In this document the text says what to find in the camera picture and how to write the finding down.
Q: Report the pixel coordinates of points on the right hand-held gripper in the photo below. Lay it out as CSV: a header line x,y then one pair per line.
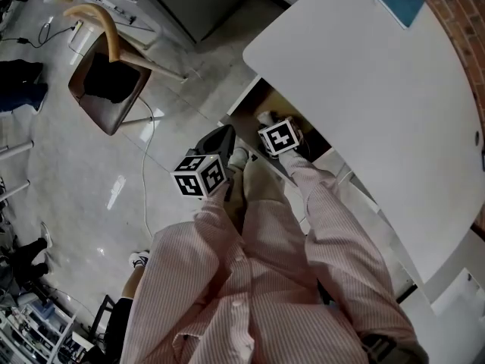
x,y
279,137

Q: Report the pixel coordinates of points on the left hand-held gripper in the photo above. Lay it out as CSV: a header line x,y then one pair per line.
x,y
212,146

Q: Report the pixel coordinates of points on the small white item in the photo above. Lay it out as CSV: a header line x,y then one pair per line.
x,y
267,117

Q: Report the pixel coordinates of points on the white desk drawer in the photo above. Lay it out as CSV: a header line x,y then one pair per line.
x,y
265,101

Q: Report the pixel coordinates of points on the person's right forearm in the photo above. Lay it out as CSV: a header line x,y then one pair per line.
x,y
310,192

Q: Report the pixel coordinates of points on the person's left forearm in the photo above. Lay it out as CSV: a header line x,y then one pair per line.
x,y
218,214

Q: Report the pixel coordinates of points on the white desk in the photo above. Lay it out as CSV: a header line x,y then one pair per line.
x,y
360,101

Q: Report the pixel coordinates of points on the person's white shoe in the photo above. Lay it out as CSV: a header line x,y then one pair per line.
x,y
239,157

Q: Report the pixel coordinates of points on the person's beige trouser legs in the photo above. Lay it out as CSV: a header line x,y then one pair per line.
x,y
261,184

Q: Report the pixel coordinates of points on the wooden chair with brown seat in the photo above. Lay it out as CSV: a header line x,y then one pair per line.
x,y
113,116

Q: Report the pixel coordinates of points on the black cloth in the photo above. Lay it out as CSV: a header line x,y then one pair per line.
x,y
110,78

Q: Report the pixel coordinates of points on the grey cabinet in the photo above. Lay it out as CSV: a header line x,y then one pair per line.
x,y
189,2

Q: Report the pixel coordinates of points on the person's pink striped shirt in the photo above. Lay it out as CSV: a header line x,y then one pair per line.
x,y
242,302

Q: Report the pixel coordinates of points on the white power strip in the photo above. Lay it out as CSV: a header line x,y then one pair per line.
x,y
76,32

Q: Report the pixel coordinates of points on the metal table leg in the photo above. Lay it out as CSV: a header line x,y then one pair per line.
x,y
15,190
17,148

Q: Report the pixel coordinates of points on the white side cabinet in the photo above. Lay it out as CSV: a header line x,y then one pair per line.
x,y
460,294

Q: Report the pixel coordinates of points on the white shelf rack with clutter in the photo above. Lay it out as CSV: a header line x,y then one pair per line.
x,y
34,332

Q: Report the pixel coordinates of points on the black metal stool frame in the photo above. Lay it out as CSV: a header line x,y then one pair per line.
x,y
102,313

